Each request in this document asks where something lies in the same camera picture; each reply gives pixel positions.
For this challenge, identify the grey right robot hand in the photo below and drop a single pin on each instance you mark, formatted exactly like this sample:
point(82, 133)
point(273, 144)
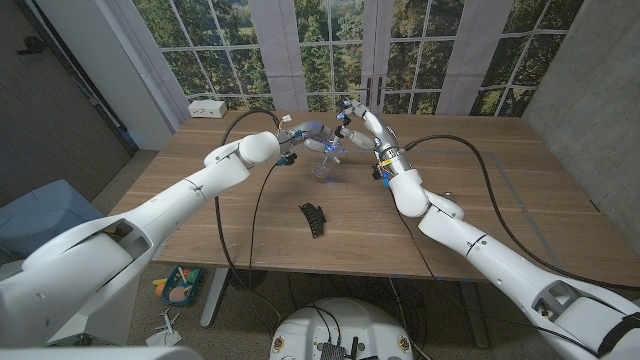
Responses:
point(382, 131)

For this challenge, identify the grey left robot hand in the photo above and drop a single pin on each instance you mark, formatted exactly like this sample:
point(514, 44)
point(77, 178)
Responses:
point(309, 132)

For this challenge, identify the black spray pump with tube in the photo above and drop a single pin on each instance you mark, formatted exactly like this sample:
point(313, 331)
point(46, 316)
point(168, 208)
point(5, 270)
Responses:
point(341, 131)

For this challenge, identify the clear plastic spray bottle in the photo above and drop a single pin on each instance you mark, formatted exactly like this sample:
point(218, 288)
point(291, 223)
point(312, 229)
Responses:
point(320, 169)

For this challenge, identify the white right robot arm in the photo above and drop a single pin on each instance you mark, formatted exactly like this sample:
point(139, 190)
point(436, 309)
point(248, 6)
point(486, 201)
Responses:
point(475, 245)

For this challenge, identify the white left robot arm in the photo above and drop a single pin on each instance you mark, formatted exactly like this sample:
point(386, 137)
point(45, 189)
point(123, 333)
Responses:
point(200, 180)

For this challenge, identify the black hair claw clip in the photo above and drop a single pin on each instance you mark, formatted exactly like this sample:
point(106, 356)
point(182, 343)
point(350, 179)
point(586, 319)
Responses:
point(312, 217)

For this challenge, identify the printed window forest backdrop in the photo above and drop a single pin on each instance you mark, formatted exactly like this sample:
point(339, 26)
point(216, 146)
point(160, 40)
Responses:
point(300, 50)

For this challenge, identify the small clear glass jar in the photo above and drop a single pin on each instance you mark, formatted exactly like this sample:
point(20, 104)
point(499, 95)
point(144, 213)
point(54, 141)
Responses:
point(448, 195)

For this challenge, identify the white power strip box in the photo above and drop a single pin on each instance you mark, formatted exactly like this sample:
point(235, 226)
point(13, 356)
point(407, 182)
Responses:
point(207, 108)

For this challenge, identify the black round floor object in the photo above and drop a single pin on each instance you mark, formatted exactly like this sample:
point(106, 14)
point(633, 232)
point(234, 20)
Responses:
point(247, 278)

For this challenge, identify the white table leg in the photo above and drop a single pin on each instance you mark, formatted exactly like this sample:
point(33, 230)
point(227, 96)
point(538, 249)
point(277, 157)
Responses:
point(215, 297)

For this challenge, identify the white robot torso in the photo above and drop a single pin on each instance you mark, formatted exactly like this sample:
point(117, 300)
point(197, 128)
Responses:
point(342, 325)

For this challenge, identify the teal toy basket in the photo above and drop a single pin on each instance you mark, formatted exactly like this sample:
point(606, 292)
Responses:
point(182, 290)

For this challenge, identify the grey table leg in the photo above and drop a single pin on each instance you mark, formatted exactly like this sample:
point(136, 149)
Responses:
point(472, 312)

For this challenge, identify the white toy airplane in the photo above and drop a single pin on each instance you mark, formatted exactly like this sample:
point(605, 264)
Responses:
point(165, 332)

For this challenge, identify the blue-grey storage bin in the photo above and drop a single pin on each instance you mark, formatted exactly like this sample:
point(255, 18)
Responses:
point(40, 215)

